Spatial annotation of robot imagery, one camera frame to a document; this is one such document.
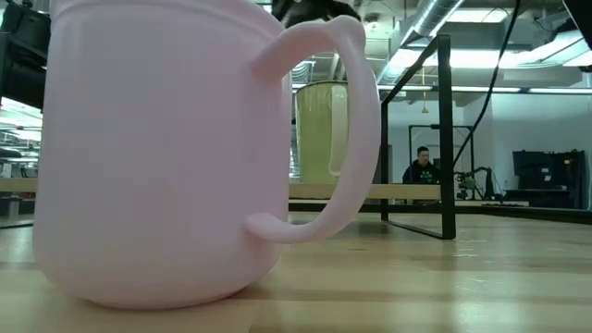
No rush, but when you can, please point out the large pink plastic mug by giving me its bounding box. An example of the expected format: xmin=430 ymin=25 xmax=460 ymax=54
xmin=32 ymin=0 xmax=383 ymax=311

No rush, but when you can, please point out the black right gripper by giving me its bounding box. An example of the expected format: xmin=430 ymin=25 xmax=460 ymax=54
xmin=271 ymin=0 xmax=364 ymax=29

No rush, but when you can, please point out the black metal wood shelf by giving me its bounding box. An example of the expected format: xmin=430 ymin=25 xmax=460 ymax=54
xmin=0 ymin=33 xmax=458 ymax=241

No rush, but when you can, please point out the person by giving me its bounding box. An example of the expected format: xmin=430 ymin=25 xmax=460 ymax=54
xmin=401 ymin=145 xmax=441 ymax=186

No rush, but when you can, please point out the silver ventilation duct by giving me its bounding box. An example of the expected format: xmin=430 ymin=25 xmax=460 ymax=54
xmin=376 ymin=0 xmax=466 ymax=84

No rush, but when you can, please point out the yellow hanging pendant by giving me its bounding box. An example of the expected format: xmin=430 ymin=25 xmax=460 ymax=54
xmin=420 ymin=67 xmax=429 ymax=116

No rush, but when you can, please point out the black storage cabinet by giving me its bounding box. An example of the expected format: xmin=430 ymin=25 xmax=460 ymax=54
xmin=503 ymin=149 xmax=587 ymax=210

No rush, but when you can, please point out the large green white-handled mug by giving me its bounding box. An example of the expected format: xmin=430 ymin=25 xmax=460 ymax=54
xmin=294 ymin=80 xmax=352 ymax=184

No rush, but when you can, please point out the black table edge rail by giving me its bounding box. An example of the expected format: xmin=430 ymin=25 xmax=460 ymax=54
xmin=289 ymin=201 xmax=592 ymax=227

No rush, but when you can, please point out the long ceiling strip light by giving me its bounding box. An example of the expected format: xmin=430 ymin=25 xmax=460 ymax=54
xmin=291 ymin=82 xmax=592 ymax=95

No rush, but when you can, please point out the ceiling light panel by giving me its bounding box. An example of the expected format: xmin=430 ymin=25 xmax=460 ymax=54
xmin=401 ymin=45 xmax=571 ymax=71

